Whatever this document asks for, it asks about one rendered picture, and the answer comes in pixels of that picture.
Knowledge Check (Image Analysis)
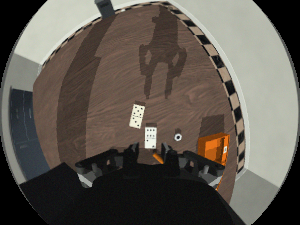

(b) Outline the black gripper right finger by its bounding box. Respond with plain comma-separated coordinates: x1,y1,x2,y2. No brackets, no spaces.
161,143,225,189

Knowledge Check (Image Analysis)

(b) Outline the orange divided tray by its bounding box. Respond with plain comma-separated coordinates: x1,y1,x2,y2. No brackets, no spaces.
198,132,230,166

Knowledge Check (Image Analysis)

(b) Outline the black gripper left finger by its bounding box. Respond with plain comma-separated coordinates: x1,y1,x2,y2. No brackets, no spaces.
75,142,141,188

